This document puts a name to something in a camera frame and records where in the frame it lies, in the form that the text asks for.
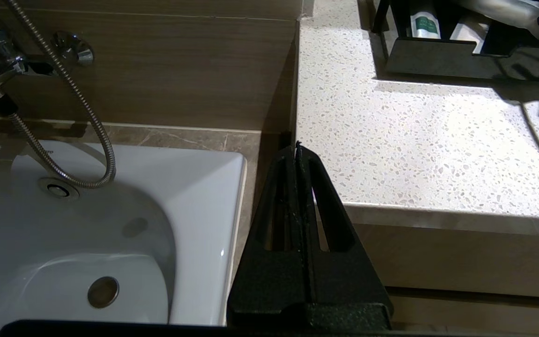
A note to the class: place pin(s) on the long packet large green label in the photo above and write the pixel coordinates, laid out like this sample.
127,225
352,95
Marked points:
498,11

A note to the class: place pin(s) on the white bathtub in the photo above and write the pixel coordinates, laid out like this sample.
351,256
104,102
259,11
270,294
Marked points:
180,210

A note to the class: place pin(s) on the black box drawer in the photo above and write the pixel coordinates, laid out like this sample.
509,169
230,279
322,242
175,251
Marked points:
438,61

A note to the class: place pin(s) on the beige flat packet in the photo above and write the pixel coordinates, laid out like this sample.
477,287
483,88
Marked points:
468,35

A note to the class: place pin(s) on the white tube packet green label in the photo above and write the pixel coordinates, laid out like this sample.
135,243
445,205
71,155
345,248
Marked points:
424,25

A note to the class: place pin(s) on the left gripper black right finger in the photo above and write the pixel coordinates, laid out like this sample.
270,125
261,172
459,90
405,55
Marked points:
349,290

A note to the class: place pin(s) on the bathtub drain plug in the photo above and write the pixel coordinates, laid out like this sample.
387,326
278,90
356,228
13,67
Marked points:
103,292

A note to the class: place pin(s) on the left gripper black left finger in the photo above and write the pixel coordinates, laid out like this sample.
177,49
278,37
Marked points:
260,290

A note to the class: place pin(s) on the wooden vanity cabinet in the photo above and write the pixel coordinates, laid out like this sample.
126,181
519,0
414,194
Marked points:
461,262

